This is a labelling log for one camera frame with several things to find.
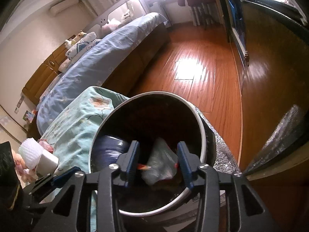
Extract white cylinder container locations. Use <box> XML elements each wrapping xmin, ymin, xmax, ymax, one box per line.
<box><xmin>36</xmin><ymin>152</ymin><xmax>59</xmax><ymax>174</ymax></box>

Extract panda print pillow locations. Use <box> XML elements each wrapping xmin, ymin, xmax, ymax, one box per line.
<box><xmin>65</xmin><ymin>32</ymin><xmax>103</xmax><ymax>61</ymax></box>

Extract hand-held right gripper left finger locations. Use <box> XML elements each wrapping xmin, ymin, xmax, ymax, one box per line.
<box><xmin>31</xmin><ymin>140</ymin><xmax>141</xmax><ymax>232</ymax></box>

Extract pink plush toy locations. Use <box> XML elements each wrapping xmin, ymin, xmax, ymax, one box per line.
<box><xmin>101</xmin><ymin>18</ymin><xmax>122</xmax><ymax>35</ymax></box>

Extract dark blue plastic bag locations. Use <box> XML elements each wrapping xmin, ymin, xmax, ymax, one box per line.
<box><xmin>93</xmin><ymin>135</ymin><xmax>129</xmax><ymax>172</ymax></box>

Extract white round waste bin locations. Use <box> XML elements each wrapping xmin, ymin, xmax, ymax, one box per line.
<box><xmin>88</xmin><ymin>90</ymin><xmax>217</xmax><ymax>217</ymax></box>

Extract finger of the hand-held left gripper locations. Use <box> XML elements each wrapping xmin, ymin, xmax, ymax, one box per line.
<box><xmin>51</xmin><ymin>166</ymin><xmax>81</xmax><ymax>188</ymax></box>

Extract brown wooden headboard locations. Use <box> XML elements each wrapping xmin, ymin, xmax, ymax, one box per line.
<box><xmin>22</xmin><ymin>35</ymin><xmax>76</xmax><ymax>105</ymax></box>

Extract bed with blue cover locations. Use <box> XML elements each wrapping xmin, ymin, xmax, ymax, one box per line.
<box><xmin>36</xmin><ymin>12</ymin><xmax>165</xmax><ymax>136</ymax></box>

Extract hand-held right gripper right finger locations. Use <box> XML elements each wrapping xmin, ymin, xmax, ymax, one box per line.
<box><xmin>177</xmin><ymin>142</ymin><xmax>278</xmax><ymax>232</ymax></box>

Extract teal floral blanket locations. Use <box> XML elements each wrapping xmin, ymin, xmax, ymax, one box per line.
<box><xmin>40</xmin><ymin>86</ymin><xmax>131</xmax><ymax>232</ymax></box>

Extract cream teddy bear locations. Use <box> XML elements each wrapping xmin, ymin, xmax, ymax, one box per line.
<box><xmin>13</xmin><ymin>153</ymin><xmax>37</xmax><ymax>183</ymax></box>

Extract white flat pillow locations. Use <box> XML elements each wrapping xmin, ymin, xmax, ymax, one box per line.
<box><xmin>58</xmin><ymin>57</ymin><xmax>73</xmax><ymax>73</ymax></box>

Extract white sliding wardrobe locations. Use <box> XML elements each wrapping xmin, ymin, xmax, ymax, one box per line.
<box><xmin>0</xmin><ymin>105</ymin><xmax>26</xmax><ymax>145</ymax></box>

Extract wall switch panel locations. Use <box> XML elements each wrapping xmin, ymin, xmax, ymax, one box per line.
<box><xmin>14</xmin><ymin>97</ymin><xmax>25</xmax><ymax>114</ymax></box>

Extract dark glass-front cabinet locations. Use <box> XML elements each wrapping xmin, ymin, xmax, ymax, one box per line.
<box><xmin>212</xmin><ymin>0</ymin><xmax>251</xmax><ymax>68</ymax></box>

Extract white foam net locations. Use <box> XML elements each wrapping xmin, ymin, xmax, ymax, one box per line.
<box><xmin>19</xmin><ymin>137</ymin><xmax>44</xmax><ymax>170</ymax></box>

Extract wall radiator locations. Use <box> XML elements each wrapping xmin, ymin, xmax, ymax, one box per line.
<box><xmin>189</xmin><ymin>2</ymin><xmax>215</xmax><ymax>27</ymax></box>

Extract silver foil mat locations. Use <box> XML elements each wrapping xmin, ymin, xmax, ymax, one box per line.
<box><xmin>193</xmin><ymin>106</ymin><xmax>242</xmax><ymax>213</ymax></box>

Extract colourful items on nightstand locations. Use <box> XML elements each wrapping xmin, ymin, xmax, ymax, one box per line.
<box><xmin>22</xmin><ymin>110</ymin><xmax>38</xmax><ymax>122</ymax></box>

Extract dark wooden bed frame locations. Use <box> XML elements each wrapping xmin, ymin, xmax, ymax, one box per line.
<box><xmin>101</xmin><ymin>22</ymin><xmax>172</xmax><ymax>97</ymax></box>

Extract dark wooden nightstand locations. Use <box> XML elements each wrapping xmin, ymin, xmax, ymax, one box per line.
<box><xmin>25</xmin><ymin>115</ymin><xmax>46</xmax><ymax>142</ymax></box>

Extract grey bed guard rail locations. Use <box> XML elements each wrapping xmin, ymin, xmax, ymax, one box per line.
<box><xmin>86</xmin><ymin>0</ymin><xmax>148</xmax><ymax>33</ymax></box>

